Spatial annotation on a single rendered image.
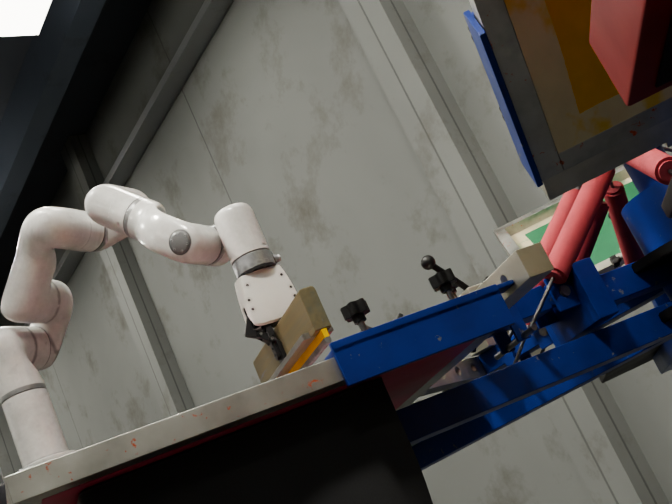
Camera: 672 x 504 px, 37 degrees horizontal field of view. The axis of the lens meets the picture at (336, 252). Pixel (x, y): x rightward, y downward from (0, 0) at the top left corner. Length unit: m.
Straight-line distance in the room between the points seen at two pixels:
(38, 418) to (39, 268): 0.30
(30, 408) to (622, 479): 3.78
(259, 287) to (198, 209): 6.70
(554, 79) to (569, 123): 0.09
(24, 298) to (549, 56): 1.19
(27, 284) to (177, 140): 6.55
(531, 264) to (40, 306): 1.05
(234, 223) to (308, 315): 0.29
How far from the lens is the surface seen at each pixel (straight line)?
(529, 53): 1.47
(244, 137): 7.75
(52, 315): 2.22
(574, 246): 2.00
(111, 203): 2.02
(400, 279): 6.51
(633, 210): 2.22
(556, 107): 1.54
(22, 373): 2.17
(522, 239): 3.50
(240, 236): 1.84
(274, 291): 1.82
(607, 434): 5.40
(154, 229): 1.89
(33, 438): 2.14
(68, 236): 2.10
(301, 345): 1.68
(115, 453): 1.41
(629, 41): 1.02
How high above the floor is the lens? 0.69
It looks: 17 degrees up
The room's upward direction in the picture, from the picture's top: 25 degrees counter-clockwise
